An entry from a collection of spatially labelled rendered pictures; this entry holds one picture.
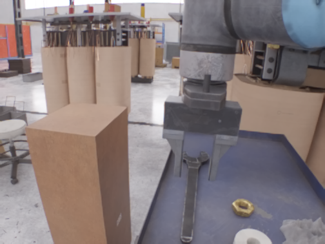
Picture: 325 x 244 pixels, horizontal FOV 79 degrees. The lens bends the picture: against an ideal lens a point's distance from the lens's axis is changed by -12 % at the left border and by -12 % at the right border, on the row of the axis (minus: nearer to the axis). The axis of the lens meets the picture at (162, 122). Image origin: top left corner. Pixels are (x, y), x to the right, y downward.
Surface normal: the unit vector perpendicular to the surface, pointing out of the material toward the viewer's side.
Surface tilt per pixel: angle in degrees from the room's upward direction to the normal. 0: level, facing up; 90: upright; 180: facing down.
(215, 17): 112
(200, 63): 89
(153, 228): 0
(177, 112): 90
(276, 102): 90
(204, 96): 90
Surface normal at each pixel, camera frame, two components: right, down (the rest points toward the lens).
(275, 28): -0.59, 0.77
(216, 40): 0.06, 0.35
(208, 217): 0.04, -0.94
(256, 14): -0.73, 0.47
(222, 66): 0.33, 0.33
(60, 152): -0.16, 0.33
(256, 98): -0.72, 0.22
